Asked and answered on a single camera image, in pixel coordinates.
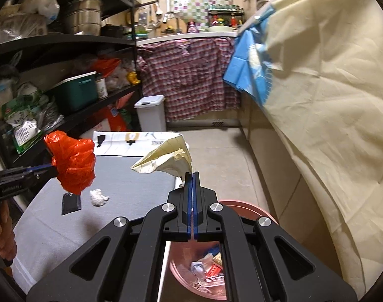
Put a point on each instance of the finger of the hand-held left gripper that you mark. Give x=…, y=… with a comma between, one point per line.
x=37, y=170
x=37, y=178

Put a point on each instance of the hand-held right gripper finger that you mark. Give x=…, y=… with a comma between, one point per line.
x=190, y=217
x=195, y=217

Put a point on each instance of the orange plastic bag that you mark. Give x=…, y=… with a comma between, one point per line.
x=73, y=163

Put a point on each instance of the pink plastic basin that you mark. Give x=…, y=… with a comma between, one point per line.
x=245, y=207

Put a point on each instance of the red cardboard box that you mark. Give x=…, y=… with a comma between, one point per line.
x=214, y=270

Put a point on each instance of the cream paper envelope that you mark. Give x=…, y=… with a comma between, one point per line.
x=166, y=160

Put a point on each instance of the person's left hand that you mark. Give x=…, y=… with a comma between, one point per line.
x=4, y=229

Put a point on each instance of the black plastic wrapper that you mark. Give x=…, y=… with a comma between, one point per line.
x=71, y=206

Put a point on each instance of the green food packet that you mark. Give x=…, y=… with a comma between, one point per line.
x=23, y=125

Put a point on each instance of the white crumpled tissue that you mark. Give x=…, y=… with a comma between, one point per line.
x=98, y=197

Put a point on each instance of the grey folding table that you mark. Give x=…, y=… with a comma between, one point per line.
x=131, y=188

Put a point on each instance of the green storage box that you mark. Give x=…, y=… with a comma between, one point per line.
x=76, y=94

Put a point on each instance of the orange printed sack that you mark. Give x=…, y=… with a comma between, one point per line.
x=117, y=121

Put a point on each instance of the white labelled jar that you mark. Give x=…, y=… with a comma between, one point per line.
x=102, y=89

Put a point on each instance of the white lidded bin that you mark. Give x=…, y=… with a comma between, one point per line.
x=150, y=116

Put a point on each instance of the orange bag on shelf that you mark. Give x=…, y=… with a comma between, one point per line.
x=106, y=64

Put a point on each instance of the black shelf rack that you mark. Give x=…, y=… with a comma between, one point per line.
x=68, y=41

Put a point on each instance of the yellow toy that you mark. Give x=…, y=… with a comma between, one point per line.
x=133, y=78

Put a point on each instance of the red plaid shirt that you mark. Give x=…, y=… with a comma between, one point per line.
x=191, y=81

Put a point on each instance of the blue cloth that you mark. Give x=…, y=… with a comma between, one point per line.
x=241, y=66

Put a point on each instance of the black cooking pot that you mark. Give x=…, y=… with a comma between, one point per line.
x=113, y=30

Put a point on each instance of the steel pot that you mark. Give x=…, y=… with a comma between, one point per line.
x=84, y=17

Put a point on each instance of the white plastic bag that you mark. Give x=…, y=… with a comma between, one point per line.
x=42, y=4

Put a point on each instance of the cream sheet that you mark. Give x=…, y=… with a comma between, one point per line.
x=336, y=100

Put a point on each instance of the black spice rack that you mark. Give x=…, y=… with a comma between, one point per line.
x=226, y=20

